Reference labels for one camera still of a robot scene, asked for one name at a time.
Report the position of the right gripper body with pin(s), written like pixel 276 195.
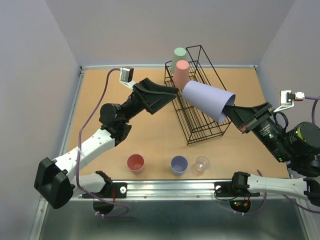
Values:
pixel 268 133

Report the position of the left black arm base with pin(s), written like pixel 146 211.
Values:
pixel 109 190

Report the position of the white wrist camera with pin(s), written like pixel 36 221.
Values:
pixel 126 77
pixel 288 99

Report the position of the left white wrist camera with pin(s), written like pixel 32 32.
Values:
pixel 126 77

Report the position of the small lavender plastic cup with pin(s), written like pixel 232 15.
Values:
pixel 179 164

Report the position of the clear plastic cup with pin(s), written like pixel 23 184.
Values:
pixel 202 163

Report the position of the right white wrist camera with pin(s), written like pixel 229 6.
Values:
pixel 288 99

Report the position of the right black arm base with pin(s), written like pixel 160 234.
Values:
pixel 228 189

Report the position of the mint green plastic cup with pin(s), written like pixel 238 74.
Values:
pixel 179 53

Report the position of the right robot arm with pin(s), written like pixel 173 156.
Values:
pixel 299 148

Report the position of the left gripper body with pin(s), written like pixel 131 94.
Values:
pixel 133 106

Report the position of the red plastic cup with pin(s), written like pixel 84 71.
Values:
pixel 136 163

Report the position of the black wire dish rack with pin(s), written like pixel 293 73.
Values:
pixel 196 125

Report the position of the large lavender plastic cup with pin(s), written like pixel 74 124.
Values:
pixel 208 99

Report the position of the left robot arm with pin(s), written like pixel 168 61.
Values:
pixel 58 180

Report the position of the salmon pink plastic cup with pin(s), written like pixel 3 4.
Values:
pixel 181 74

